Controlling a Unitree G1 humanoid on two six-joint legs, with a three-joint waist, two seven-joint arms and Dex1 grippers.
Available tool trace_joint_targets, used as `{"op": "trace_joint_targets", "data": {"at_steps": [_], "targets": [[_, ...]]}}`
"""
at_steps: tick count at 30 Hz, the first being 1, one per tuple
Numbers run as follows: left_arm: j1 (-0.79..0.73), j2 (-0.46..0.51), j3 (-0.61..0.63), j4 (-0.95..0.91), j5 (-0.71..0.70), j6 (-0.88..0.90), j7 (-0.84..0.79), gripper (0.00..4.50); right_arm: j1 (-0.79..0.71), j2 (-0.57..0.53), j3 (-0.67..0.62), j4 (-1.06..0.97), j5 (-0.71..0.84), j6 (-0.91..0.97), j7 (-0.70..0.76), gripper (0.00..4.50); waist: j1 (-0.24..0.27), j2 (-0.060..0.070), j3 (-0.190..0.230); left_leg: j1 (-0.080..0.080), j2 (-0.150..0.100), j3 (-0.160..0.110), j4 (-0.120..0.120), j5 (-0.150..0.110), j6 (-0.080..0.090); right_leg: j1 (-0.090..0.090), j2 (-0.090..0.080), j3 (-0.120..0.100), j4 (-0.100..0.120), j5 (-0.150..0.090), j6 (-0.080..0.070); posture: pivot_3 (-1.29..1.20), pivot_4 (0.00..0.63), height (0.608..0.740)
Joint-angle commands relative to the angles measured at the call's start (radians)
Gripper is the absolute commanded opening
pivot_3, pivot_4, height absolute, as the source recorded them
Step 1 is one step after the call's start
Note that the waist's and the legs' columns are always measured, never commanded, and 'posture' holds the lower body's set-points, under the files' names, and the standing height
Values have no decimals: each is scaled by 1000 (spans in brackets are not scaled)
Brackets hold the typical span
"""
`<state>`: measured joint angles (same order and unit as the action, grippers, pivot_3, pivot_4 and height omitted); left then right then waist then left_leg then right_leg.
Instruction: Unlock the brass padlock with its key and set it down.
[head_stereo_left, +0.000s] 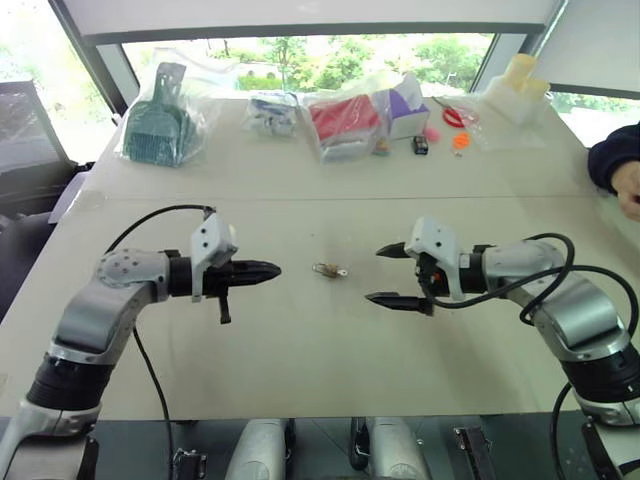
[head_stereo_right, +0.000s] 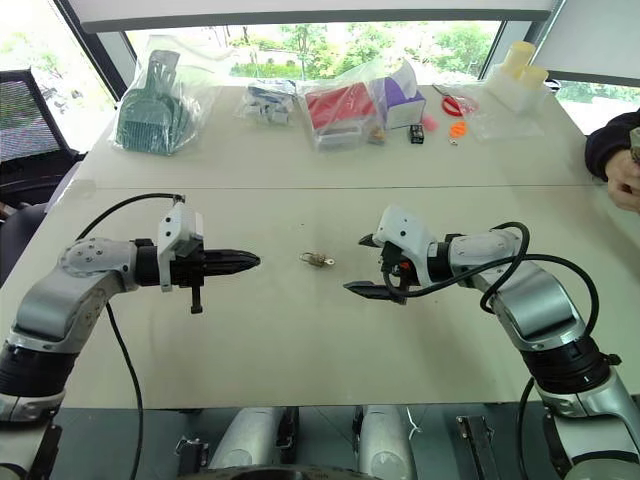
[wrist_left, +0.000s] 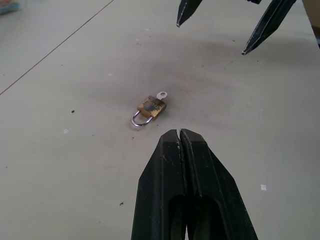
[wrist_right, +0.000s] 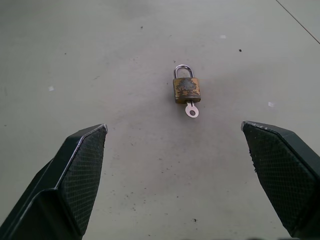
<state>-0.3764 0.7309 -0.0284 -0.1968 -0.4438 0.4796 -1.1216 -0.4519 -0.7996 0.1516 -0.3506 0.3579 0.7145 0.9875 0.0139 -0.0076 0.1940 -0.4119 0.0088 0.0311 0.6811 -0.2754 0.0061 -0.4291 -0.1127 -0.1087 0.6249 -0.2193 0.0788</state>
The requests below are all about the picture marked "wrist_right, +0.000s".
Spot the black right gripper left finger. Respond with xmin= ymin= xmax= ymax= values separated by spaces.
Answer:
xmin=0 ymin=123 xmax=109 ymax=240

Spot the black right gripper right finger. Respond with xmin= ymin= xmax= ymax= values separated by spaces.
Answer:
xmin=240 ymin=120 xmax=320 ymax=240

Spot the worn brass padlock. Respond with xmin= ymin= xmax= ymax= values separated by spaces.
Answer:
xmin=172 ymin=64 xmax=202 ymax=104

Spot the small silver key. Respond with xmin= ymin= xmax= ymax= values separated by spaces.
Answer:
xmin=184 ymin=100 xmax=199 ymax=119

